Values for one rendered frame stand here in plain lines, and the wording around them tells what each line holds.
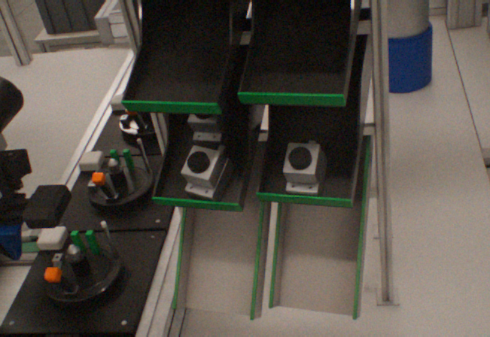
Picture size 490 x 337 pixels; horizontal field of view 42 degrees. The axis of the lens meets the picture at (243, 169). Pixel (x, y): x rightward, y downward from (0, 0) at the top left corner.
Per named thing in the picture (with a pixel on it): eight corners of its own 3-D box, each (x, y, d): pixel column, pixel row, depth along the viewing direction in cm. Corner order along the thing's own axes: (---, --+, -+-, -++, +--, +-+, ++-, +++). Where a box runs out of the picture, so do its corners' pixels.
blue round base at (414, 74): (434, 92, 165) (436, 38, 156) (372, 95, 168) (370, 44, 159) (428, 62, 177) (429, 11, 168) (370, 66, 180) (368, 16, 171)
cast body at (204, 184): (217, 207, 90) (202, 185, 84) (190, 199, 92) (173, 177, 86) (240, 155, 93) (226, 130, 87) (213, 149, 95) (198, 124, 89)
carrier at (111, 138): (191, 159, 142) (179, 111, 135) (89, 164, 147) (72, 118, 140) (209, 101, 161) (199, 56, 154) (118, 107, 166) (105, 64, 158)
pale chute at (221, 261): (261, 317, 99) (253, 320, 95) (184, 306, 104) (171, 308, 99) (278, 138, 102) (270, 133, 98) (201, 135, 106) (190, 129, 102)
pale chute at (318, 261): (360, 317, 96) (356, 320, 92) (275, 305, 101) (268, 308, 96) (375, 132, 99) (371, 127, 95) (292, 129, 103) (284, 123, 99)
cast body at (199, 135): (226, 151, 94) (211, 126, 88) (198, 150, 95) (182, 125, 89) (238, 102, 97) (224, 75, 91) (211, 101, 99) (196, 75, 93)
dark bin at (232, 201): (242, 213, 89) (227, 189, 83) (157, 205, 93) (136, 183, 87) (278, 48, 100) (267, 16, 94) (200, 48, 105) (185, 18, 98)
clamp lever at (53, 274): (75, 294, 108) (55, 278, 102) (64, 294, 109) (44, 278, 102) (79, 274, 110) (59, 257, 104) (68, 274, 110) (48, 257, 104)
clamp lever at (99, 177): (115, 199, 127) (101, 180, 121) (105, 200, 128) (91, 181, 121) (118, 183, 129) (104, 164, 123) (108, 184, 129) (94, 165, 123)
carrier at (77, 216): (168, 235, 123) (152, 185, 116) (51, 239, 128) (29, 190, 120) (191, 159, 142) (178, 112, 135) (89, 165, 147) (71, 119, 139)
